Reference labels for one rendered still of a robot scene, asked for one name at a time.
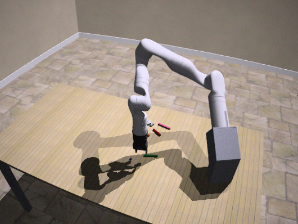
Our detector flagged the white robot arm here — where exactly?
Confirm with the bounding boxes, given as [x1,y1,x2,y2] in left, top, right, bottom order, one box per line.
[128,39,229,128]

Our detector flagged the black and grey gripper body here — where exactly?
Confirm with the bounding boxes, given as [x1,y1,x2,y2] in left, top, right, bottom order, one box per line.
[132,120,151,151]

